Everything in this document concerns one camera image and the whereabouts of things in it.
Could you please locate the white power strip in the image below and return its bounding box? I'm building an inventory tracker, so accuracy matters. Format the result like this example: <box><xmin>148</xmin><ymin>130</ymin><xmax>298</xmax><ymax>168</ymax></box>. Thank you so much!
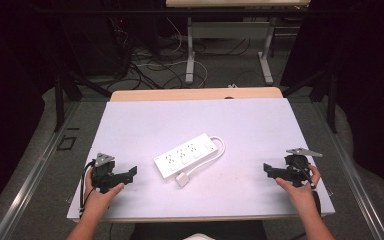
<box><xmin>153</xmin><ymin>132</ymin><xmax>220</xmax><ymax>181</ymax></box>

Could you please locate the person's left hand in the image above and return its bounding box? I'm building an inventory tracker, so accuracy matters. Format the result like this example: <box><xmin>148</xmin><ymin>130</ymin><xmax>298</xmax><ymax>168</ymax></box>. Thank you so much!
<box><xmin>84</xmin><ymin>168</ymin><xmax>126</xmax><ymax>218</ymax></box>

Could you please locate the black floor socket box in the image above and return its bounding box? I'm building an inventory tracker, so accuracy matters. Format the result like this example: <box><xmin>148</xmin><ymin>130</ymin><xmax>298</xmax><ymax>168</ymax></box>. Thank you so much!
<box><xmin>56</xmin><ymin>135</ymin><xmax>78</xmax><ymax>152</ymax></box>

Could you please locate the aluminium floor rail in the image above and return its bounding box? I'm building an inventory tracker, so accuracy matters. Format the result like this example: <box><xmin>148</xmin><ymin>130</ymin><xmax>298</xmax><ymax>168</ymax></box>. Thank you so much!
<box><xmin>0</xmin><ymin>100</ymin><xmax>81</xmax><ymax>240</ymax></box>
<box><xmin>308</xmin><ymin>99</ymin><xmax>384</xmax><ymax>240</ymax></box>

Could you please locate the light wooden table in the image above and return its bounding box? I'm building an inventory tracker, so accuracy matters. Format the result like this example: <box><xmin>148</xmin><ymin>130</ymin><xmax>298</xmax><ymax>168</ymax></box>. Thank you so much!
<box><xmin>94</xmin><ymin>86</ymin><xmax>285</xmax><ymax>224</ymax></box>

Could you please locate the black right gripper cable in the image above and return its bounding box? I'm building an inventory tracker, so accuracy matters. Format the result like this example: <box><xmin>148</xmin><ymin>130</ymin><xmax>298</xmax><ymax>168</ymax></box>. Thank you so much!
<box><xmin>292</xmin><ymin>160</ymin><xmax>323</xmax><ymax>218</ymax></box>

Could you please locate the black metal stand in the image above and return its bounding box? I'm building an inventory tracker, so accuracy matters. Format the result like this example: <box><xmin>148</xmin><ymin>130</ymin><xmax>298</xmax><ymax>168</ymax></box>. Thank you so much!
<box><xmin>53</xmin><ymin>64</ymin><xmax>114</xmax><ymax>133</ymax></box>
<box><xmin>281</xmin><ymin>66</ymin><xmax>338</xmax><ymax>135</ymax></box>

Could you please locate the white power plug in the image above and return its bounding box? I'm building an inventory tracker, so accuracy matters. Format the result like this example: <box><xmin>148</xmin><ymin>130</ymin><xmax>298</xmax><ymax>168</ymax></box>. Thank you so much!
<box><xmin>174</xmin><ymin>171</ymin><xmax>191</xmax><ymax>188</ymax></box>

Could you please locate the white metal frame desk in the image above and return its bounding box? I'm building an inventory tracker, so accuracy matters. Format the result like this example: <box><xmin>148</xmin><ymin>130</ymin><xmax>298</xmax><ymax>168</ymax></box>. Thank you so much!
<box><xmin>165</xmin><ymin>0</ymin><xmax>312</xmax><ymax>86</ymax></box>

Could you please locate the white table mat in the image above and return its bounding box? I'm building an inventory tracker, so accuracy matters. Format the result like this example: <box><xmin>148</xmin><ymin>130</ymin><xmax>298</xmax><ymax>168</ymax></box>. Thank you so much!
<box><xmin>66</xmin><ymin>97</ymin><xmax>336</xmax><ymax>222</ymax></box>

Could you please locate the black cable under desk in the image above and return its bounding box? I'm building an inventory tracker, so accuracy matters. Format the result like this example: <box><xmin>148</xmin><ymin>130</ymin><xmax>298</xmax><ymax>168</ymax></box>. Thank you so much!
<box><xmin>191</xmin><ymin>37</ymin><xmax>252</xmax><ymax>57</ymax></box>

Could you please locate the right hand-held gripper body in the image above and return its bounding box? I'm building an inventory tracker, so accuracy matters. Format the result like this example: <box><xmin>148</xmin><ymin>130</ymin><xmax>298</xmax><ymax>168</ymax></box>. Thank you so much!
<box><xmin>282</xmin><ymin>147</ymin><xmax>324</xmax><ymax>188</ymax></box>

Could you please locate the white floor cable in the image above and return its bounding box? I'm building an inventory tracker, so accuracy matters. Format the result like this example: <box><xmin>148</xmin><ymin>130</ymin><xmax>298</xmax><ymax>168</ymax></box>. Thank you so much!
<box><xmin>135</xmin><ymin>17</ymin><xmax>210</xmax><ymax>90</ymax></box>

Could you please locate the person's right hand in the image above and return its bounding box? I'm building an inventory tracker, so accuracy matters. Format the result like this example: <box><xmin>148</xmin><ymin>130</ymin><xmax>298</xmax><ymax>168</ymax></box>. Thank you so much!
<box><xmin>275</xmin><ymin>164</ymin><xmax>322</xmax><ymax>214</ymax></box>

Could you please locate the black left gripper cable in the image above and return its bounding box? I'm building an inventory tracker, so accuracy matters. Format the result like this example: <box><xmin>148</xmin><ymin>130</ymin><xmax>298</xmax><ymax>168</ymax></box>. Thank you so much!
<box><xmin>78</xmin><ymin>159</ymin><xmax>97</xmax><ymax>219</ymax></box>

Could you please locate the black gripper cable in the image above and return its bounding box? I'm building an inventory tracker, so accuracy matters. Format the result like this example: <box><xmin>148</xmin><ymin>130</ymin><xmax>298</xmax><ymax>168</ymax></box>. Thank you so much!
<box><xmin>78</xmin><ymin>159</ymin><xmax>97</xmax><ymax>219</ymax></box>
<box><xmin>292</xmin><ymin>160</ymin><xmax>323</xmax><ymax>218</ymax></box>

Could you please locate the dark curtain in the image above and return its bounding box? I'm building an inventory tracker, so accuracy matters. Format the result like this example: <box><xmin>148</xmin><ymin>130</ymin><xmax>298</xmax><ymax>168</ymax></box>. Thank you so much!
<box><xmin>279</xmin><ymin>0</ymin><xmax>384</xmax><ymax>201</ymax></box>
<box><xmin>0</xmin><ymin>0</ymin><xmax>61</xmax><ymax>225</ymax></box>

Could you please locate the black computer cabinet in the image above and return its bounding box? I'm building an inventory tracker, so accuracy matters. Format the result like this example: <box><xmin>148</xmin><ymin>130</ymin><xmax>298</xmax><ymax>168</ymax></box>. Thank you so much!
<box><xmin>59</xmin><ymin>13</ymin><xmax>132</xmax><ymax>78</ymax></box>

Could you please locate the person's dark lap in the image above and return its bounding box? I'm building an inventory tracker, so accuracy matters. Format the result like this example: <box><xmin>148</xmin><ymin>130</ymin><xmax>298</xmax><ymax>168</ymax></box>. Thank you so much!
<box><xmin>129</xmin><ymin>220</ymin><xmax>268</xmax><ymax>240</ymax></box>

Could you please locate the white power strip cable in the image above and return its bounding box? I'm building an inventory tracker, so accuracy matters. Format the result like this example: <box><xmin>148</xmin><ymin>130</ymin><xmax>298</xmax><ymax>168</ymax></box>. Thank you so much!
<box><xmin>185</xmin><ymin>135</ymin><xmax>227</xmax><ymax>178</ymax></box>

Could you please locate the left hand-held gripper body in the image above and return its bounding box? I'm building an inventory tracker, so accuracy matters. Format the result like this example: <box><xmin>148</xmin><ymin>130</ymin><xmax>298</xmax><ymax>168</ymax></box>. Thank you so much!
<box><xmin>90</xmin><ymin>152</ymin><xmax>128</xmax><ymax>195</ymax></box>

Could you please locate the bundle of black floor cables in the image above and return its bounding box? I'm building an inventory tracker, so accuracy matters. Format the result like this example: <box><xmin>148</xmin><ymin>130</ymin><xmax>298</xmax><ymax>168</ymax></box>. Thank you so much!
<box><xmin>105</xmin><ymin>16</ymin><xmax>188</xmax><ymax>92</ymax></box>

